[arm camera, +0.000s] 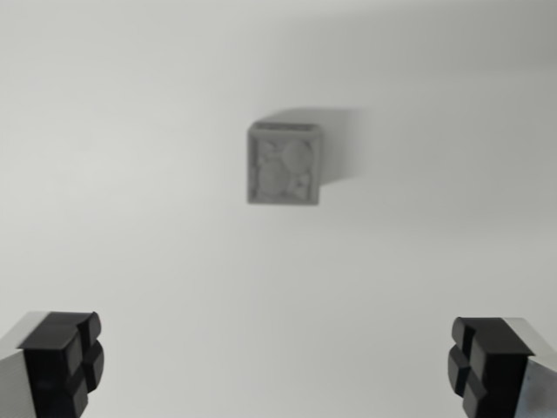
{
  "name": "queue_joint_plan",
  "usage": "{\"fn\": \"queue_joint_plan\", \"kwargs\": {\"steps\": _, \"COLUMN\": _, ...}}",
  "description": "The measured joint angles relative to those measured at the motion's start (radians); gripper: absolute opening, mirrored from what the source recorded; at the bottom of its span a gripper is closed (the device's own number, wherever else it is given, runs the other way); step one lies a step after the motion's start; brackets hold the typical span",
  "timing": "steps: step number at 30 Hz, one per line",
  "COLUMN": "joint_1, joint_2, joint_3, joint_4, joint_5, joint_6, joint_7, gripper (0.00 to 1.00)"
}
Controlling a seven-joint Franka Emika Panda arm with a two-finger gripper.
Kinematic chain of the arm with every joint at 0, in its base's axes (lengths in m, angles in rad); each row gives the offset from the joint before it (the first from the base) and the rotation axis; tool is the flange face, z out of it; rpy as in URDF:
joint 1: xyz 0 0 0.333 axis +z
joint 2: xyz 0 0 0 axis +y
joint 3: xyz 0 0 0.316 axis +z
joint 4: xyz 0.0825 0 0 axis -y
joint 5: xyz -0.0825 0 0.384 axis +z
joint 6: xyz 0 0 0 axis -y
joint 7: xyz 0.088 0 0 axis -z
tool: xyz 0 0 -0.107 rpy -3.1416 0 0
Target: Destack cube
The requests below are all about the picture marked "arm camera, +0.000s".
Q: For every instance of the gripper left finger with black rubber pad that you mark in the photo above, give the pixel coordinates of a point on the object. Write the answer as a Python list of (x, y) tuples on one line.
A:
[(48, 370)]

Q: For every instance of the gripper right finger with black rubber pad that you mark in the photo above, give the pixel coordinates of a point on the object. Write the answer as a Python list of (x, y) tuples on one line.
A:
[(500, 370)]

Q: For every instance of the grey embossed rubber cube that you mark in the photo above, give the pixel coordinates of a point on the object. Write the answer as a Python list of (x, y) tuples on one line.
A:
[(283, 167)]

